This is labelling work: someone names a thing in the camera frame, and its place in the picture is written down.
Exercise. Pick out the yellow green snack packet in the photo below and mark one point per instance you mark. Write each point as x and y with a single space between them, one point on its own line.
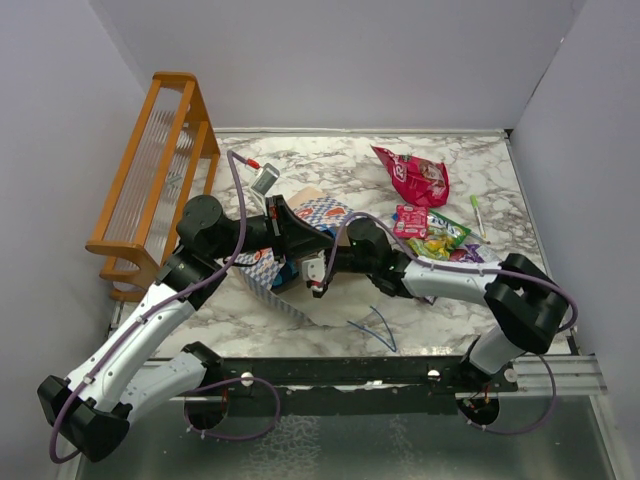
443 236

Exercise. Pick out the red crisps bag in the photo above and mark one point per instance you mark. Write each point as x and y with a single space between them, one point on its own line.
420 182

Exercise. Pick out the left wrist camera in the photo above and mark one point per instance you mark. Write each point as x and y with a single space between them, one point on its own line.
265 177

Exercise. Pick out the red snack packet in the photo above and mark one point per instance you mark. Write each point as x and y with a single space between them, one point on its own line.
411 222

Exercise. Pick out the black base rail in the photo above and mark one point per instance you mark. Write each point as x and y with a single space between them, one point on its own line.
355 385

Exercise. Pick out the large purple snack bag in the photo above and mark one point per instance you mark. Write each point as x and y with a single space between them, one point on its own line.
474 253

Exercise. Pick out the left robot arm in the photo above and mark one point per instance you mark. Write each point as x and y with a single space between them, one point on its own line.
89 407

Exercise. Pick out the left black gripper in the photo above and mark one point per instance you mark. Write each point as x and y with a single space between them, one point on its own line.
289 236

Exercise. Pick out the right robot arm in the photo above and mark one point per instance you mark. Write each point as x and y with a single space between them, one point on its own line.
529 308

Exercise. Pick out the wooden dish rack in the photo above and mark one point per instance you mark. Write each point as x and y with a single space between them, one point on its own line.
172 152

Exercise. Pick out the blue checkered paper bag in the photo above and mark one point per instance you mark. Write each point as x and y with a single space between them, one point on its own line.
351 299

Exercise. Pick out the blue snack packet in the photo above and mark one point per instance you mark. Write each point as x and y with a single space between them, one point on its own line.
286 277

